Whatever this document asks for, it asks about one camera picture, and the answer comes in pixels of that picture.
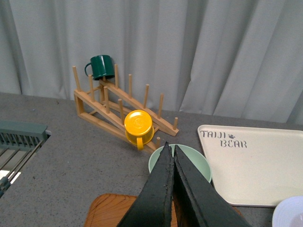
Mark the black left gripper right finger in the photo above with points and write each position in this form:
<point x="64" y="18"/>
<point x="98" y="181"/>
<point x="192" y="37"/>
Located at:
<point x="201" y="196"/>

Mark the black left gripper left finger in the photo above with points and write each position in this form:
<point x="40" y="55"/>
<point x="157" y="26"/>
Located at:
<point x="153" y="206"/>

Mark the white lavender plate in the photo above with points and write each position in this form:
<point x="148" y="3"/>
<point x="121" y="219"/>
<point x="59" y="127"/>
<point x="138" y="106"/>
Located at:
<point x="289" y="213"/>

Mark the light green bowl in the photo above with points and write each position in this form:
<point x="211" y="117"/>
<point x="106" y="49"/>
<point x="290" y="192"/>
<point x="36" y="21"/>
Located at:
<point x="194" y="156"/>

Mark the brown wooden tray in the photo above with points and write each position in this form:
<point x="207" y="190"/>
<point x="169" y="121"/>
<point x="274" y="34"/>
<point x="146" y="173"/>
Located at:
<point x="112" y="210"/>

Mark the cream bear serving tray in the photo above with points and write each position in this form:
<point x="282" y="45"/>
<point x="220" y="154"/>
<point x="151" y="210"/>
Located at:
<point x="254" y="166"/>

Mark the yellow mug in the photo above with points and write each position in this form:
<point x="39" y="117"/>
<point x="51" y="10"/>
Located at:
<point x="139" y="128"/>

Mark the wooden dish rack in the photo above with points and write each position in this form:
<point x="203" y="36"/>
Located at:
<point x="103" y="106"/>

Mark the grey-green dish drainer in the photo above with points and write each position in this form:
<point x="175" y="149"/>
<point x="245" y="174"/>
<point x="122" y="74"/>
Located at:
<point x="19" y="142"/>

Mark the grey curtain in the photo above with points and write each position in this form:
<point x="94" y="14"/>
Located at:
<point x="235" y="58"/>

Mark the dark green mug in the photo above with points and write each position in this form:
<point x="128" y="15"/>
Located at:
<point x="102" y="67"/>

